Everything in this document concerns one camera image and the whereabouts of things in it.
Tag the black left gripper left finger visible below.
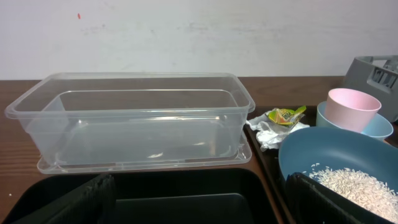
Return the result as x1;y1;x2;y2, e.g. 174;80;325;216
15;174;116;224

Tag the dark blue plate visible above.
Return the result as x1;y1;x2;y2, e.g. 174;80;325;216
279;127;397;191

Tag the yellow green snack wrapper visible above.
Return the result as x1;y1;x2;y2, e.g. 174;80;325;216
267;106;307;126

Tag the grey dishwasher rack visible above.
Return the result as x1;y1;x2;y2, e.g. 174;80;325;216
343;55;397;122

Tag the black plastic bin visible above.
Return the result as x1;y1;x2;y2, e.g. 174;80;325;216
2;168;279;224

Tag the light blue small bowl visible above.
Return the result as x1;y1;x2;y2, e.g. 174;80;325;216
316;101;394;141

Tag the pink plastic cup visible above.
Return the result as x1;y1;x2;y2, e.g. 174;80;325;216
324;88;382;133

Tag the dark brown serving tray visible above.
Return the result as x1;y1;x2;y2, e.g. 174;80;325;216
244;105;398;224

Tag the clear plastic bin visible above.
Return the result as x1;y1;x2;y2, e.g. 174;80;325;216
5;73;255;167

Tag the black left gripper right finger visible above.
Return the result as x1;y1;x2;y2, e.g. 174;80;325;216
285;172;389;224

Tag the pile of white rice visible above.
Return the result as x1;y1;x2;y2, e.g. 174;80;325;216
302;163;397;223

